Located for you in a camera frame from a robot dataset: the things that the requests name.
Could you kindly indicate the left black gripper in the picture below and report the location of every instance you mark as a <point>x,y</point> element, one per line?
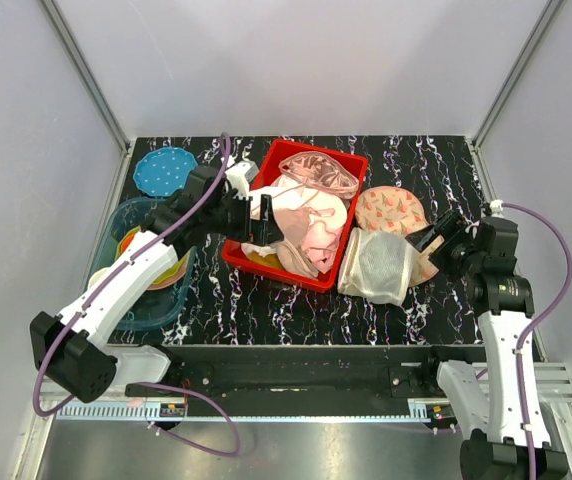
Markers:
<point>264,231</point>

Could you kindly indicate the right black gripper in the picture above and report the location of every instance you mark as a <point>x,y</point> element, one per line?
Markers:
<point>451,227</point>

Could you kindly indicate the white mesh laundry bag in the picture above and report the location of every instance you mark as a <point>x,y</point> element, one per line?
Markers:
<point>377,266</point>

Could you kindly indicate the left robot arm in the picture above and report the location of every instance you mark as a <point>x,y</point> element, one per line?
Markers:
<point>72,347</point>

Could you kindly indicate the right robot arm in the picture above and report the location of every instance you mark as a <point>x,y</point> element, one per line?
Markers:
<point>504,434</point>

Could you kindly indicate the beige bra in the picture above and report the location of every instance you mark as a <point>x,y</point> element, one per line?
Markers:
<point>294,225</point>

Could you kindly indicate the light pink bra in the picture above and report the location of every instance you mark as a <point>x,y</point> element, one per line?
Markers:
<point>328,216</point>

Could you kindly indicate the white cloth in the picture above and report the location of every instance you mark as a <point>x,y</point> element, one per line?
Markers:
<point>282,198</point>

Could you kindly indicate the red plastic bin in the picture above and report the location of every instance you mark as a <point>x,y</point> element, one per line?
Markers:
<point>270,175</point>

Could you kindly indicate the floral pink oven mitt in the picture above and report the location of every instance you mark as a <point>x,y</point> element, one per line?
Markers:
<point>396,210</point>

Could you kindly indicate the pink plate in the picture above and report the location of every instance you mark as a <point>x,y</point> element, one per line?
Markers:
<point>169,278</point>

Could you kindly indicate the blue polka dot plate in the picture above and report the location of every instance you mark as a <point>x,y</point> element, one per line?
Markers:
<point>162,172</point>

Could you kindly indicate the clear blue plastic container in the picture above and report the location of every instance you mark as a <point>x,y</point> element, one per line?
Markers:
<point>154,309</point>

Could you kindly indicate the orange plastic cup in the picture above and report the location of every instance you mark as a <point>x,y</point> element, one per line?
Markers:
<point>125,242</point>

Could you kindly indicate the cream cup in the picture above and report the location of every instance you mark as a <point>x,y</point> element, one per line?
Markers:
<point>96,277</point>

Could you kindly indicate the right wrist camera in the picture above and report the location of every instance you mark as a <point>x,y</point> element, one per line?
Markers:
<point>469,232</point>

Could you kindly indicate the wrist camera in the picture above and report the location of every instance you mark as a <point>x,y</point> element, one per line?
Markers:
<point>469,232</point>
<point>240,177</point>

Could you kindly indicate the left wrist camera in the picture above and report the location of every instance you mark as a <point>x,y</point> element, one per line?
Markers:
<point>240,177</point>

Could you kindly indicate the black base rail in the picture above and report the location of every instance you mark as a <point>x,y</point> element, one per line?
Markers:
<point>312,382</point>

